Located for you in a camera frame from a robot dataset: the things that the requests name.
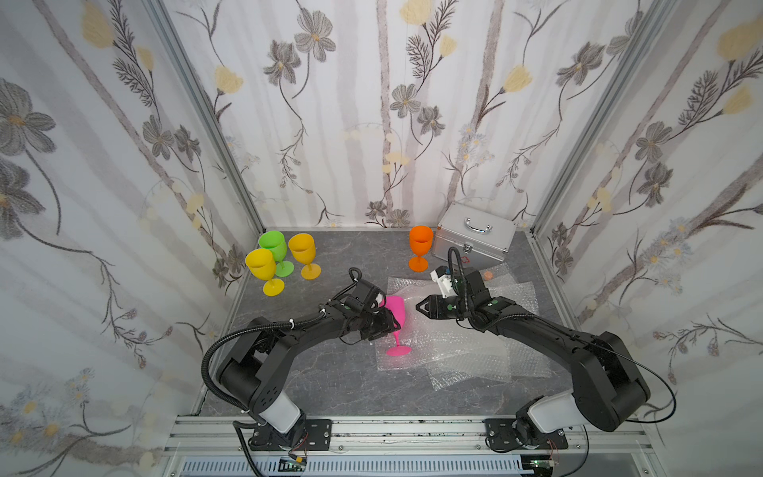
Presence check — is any pink glass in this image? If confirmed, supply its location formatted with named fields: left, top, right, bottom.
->
left=385, top=295, right=412, bottom=358

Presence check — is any green plastic wine glass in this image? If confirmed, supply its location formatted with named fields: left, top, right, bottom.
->
left=258, top=231, right=294, bottom=278

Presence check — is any orange glass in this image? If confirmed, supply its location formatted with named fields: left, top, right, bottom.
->
left=409, top=226, right=434, bottom=272

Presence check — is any silver aluminium first aid case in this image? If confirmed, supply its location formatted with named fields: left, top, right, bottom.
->
left=431, top=203, right=517, bottom=270

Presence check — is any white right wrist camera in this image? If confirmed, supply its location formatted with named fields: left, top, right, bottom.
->
left=430, top=266, right=457, bottom=298

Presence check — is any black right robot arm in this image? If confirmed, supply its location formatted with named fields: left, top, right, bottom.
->
left=415, top=268, right=651, bottom=449

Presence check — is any yellow glass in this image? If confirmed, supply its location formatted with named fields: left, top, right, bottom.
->
left=246, top=248, right=285, bottom=297

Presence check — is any clear bubble wrap sheet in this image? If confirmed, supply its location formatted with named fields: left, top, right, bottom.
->
left=425, top=336, right=552, bottom=391
left=374, top=310, right=472, bottom=371
left=488, top=282, right=538, bottom=314
left=387, top=264, right=520, bottom=297

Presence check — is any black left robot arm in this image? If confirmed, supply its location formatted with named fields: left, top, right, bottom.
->
left=201, top=278, right=401, bottom=435

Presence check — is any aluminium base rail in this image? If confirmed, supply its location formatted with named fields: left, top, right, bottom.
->
left=156, top=415, right=667, bottom=476

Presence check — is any amber glass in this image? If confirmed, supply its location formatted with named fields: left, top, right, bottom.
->
left=288, top=234, right=322, bottom=280

